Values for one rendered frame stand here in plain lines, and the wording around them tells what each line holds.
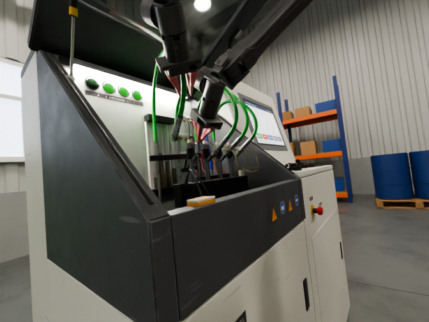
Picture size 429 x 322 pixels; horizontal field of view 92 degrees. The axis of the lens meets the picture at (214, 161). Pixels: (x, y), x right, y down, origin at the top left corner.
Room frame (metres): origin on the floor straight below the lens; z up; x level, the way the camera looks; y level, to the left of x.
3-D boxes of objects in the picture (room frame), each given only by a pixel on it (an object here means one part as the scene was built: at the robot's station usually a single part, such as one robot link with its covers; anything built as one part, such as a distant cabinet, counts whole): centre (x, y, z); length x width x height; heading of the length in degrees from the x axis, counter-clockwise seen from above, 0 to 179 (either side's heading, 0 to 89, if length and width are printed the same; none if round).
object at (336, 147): (5.89, -2.14, 1.50); 2.78 x 0.86 x 3.00; 56
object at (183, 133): (1.08, 0.13, 1.20); 0.13 x 0.03 x 0.31; 141
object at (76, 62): (0.89, 0.29, 1.43); 0.54 x 0.03 x 0.02; 141
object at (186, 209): (0.57, -0.10, 0.87); 0.62 x 0.04 x 0.16; 141
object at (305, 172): (1.17, -0.47, 0.96); 0.70 x 0.22 x 0.03; 141
